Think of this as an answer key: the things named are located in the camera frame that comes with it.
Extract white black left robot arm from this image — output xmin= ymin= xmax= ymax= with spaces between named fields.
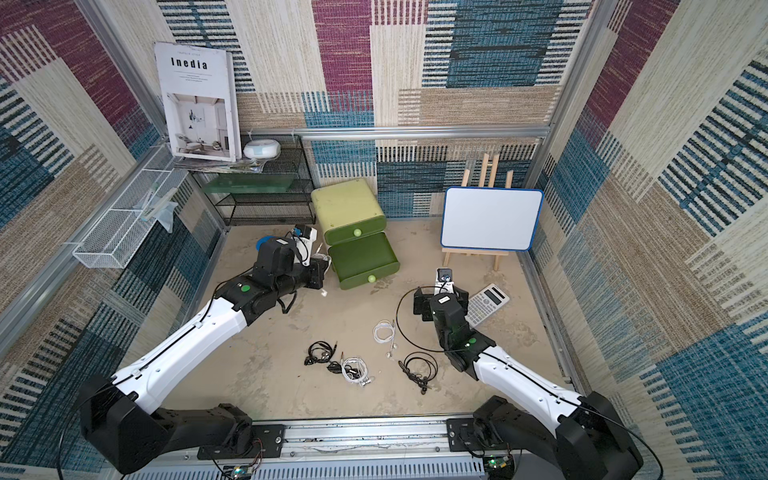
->
xmin=75 ymin=225 xmax=329 ymax=475

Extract black wire shelf rack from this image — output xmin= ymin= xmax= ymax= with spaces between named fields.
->
xmin=186 ymin=135 xmax=316 ymax=227

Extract white earphones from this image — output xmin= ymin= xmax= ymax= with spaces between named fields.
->
xmin=373 ymin=320 xmax=397 ymax=360
xmin=340 ymin=357 xmax=373 ymax=387

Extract grey calculator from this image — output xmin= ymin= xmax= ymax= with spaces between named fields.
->
xmin=466 ymin=284 xmax=510 ymax=328

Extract black earphones right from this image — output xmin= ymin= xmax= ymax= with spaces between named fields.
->
xmin=398 ymin=351 xmax=439 ymax=395

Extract black braided earphones left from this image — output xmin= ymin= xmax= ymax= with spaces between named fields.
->
xmin=304 ymin=340 xmax=342 ymax=374

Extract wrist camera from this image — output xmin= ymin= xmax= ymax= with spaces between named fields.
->
xmin=289 ymin=224 xmax=317 ymax=266
xmin=433 ymin=267 xmax=454 ymax=295

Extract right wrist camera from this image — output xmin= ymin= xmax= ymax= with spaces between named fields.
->
xmin=433 ymin=267 xmax=454 ymax=295

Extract white earphones left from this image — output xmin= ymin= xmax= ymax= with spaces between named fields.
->
xmin=340 ymin=357 xmax=373 ymax=387

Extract Inedia magazine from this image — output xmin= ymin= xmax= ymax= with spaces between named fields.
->
xmin=154 ymin=42 xmax=242 ymax=163

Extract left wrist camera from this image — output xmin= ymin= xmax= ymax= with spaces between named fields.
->
xmin=289 ymin=224 xmax=317 ymax=266

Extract white wire basket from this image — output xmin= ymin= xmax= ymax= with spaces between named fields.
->
xmin=73 ymin=147 xmax=187 ymax=269

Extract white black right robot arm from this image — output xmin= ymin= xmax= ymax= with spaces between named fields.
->
xmin=411 ymin=285 xmax=647 ymax=479

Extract white oval device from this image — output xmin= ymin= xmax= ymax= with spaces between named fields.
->
xmin=243 ymin=139 xmax=281 ymax=161

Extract blue framed whiteboard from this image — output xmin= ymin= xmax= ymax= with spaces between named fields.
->
xmin=440 ymin=187 xmax=544 ymax=252

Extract clear pencil tub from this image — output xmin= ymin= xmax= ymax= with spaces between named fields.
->
xmin=256 ymin=236 xmax=281 ymax=254

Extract green drawer cabinet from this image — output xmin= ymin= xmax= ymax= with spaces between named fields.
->
xmin=311 ymin=178 xmax=400 ymax=290

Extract white earphones right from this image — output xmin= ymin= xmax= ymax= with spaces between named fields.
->
xmin=373 ymin=320 xmax=397 ymax=360

